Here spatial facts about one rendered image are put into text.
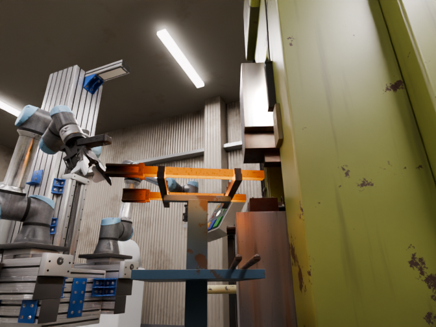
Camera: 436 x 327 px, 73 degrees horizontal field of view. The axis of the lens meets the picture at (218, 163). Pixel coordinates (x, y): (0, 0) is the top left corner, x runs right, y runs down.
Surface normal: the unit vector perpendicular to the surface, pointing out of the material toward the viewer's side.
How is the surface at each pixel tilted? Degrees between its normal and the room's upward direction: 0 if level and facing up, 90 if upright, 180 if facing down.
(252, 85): 90
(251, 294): 90
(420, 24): 90
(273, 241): 90
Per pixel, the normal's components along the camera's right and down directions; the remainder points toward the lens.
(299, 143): -0.04, -0.39
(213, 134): -0.37, -0.36
